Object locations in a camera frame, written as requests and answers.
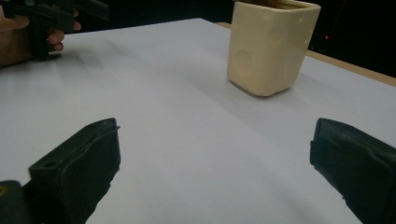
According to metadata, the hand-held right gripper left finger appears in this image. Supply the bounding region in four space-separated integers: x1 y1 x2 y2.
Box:
28 117 121 224

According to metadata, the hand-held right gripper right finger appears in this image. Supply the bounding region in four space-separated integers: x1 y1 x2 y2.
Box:
309 117 396 224

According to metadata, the cream square ceramic cup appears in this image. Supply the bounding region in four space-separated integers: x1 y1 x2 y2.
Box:
226 0 322 98

